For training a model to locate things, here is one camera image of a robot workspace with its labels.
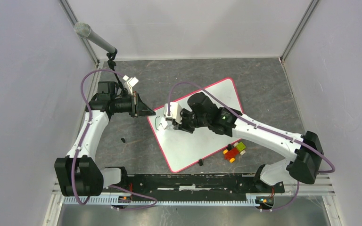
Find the pink framed whiteboard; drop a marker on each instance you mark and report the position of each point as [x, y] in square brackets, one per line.
[182, 149]

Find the white black marker pen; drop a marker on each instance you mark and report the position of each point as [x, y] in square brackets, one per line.
[163, 124]

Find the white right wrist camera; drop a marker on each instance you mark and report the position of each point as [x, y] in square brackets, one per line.
[172, 112]

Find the aluminium frame rail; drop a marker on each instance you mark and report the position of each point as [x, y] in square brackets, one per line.
[59, 187]

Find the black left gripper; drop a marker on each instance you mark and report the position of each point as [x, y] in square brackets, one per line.
[138, 108]

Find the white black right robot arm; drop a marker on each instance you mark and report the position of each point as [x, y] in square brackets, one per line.
[302, 154]

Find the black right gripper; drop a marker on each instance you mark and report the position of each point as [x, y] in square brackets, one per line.
[183, 125]

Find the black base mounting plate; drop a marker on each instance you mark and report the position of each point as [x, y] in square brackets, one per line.
[198, 187]

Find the red toy brick car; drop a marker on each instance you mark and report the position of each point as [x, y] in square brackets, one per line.
[233, 150]

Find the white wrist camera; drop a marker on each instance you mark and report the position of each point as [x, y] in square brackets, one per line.
[130, 83]
[172, 112]

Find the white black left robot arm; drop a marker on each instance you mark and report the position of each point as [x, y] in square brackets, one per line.
[77, 172]

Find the grey microphone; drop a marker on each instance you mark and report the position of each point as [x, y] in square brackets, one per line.
[84, 31]

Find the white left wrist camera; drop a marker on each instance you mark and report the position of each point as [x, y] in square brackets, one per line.
[130, 83]

